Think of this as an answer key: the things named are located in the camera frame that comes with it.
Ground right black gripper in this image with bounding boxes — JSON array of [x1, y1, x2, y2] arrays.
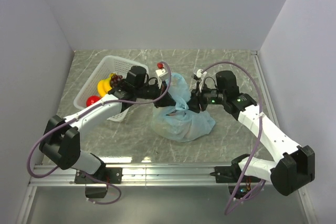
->
[[183, 82, 226, 114]]

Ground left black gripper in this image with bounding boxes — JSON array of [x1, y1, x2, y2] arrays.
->
[[135, 78, 177, 109]]

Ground light blue plastic bag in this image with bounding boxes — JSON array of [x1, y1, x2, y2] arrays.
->
[[150, 73, 215, 143]]

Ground dark purple fake grapes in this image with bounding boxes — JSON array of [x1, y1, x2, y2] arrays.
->
[[110, 74, 123, 88]]

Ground yellow banana bunch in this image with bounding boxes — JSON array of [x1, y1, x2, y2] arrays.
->
[[97, 73, 116, 98]]

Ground white plastic basket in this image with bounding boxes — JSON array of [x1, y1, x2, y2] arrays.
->
[[73, 55, 149, 110]]

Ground red fake apple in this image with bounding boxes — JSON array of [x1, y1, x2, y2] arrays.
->
[[86, 95, 101, 107]]

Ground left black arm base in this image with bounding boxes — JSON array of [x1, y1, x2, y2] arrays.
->
[[74, 167, 123, 203]]

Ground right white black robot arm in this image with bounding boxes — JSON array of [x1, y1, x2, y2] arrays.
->
[[187, 69, 316, 196]]

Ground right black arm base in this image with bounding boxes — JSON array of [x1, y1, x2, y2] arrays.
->
[[211, 166, 251, 199]]

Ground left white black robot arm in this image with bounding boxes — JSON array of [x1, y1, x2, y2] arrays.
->
[[39, 61, 173, 183]]

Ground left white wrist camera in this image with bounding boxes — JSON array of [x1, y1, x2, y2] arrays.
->
[[155, 62, 169, 83]]

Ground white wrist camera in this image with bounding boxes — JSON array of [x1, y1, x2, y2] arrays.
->
[[155, 62, 169, 83], [192, 69, 207, 91]]

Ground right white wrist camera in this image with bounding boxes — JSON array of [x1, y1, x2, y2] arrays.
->
[[192, 69, 207, 91]]

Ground aluminium mounting rail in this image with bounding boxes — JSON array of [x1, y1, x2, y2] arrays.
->
[[28, 163, 236, 188]]

